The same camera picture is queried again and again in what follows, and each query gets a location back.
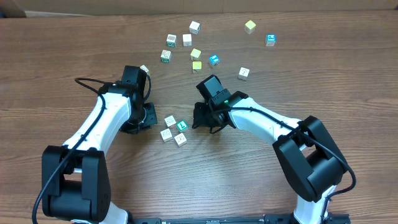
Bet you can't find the teal J wooden block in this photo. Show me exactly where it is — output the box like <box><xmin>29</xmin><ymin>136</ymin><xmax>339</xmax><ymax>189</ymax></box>
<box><xmin>189</xmin><ymin>21</ymin><xmax>201</xmax><ymax>35</ymax></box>

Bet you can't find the pale yellow top block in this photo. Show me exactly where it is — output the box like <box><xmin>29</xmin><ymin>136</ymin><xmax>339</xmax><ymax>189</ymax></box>
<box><xmin>190</xmin><ymin>49</ymin><xmax>201</xmax><ymax>61</ymax></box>

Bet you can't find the yellow S wooden block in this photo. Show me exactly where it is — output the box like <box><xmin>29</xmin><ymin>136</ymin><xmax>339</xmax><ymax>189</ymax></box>
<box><xmin>140</xmin><ymin>65</ymin><xmax>150</xmax><ymax>76</ymax></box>

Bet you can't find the far yellow wooden block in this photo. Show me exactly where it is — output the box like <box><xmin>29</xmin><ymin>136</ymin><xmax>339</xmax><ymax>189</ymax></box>
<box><xmin>244</xmin><ymin>20</ymin><xmax>256</xmax><ymax>34</ymax></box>

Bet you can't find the dark red wooden block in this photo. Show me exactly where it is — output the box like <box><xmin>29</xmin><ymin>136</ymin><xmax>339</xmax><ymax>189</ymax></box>
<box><xmin>182</xmin><ymin>34</ymin><xmax>192</xmax><ymax>47</ymax></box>

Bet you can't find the yellow top wooden block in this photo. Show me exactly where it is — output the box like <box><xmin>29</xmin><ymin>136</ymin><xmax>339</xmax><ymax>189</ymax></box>
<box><xmin>192</xmin><ymin>61</ymin><xmax>202</xmax><ymax>73</ymax></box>

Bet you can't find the red letter wooden block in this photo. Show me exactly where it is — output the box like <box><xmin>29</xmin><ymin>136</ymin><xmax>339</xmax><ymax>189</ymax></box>
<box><xmin>164</xmin><ymin>115</ymin><xmax>177</xmax><ymax>128</ymax></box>

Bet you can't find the far blue wooden block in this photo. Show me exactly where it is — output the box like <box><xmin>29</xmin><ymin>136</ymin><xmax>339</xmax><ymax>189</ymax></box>
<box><xmin>265</xmin><ymin>34</ymin><xmax>276</xmax><ymax>47</ymax></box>

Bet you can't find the blue top wooden block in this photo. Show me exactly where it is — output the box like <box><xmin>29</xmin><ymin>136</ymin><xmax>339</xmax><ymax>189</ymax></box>
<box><xmin>209</xmin><ymin>54</ymin><xmax>220</xmax><ymax>68</ymax></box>

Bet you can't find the green top wooden block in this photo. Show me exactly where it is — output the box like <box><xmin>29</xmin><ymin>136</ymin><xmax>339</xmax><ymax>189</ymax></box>
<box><xmin>176</xmin><ymin>120</ymin><xmax>188</xmax><ymax>133</ymax></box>

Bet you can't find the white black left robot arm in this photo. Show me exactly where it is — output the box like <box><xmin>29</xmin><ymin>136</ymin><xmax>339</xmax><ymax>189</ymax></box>
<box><xmin>32</xmin><ymin>81</ymin><xmax>157</xmax><ymax>223</ymax></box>

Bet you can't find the blue T wooden block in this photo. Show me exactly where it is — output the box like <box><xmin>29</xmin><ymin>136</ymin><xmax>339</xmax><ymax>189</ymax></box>
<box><xmin>238</xmin><ymin>67</ymin><xmax>250</xmax><ymax>80</ymax></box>

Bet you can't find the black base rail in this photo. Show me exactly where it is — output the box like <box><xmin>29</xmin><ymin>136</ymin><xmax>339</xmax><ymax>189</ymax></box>
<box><xmin>130</xmin><ymin>213</ymin><xmax>352</xmax><ymax>224</ymax></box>

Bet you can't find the red K wooden block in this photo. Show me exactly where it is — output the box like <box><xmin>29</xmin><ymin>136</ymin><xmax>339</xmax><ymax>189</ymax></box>
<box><xmin>160</xmin><ymin>128</ymin><xmax>173</xmax><ymax>142</ymax></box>

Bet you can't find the green framed wooden block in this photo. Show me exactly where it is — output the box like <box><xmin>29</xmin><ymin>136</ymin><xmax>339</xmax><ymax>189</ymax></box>
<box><xmin>160</xmin><ymin>50</ymin><xmax>172</xmax><ymax>63</ymax></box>

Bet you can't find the green B wooden block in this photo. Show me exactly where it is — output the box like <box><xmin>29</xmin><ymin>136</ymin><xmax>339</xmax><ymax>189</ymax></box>
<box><xmin>166</xmin><ymin>34</ymin><xmax>177</xmax><ymax>47</ymax></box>

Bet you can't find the plain white wooden block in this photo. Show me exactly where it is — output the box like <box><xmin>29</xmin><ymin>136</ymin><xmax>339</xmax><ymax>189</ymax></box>
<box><xmin>174</xmin><ymin>133</ymin><xmax>187</xmax><ymax>147</ymax></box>

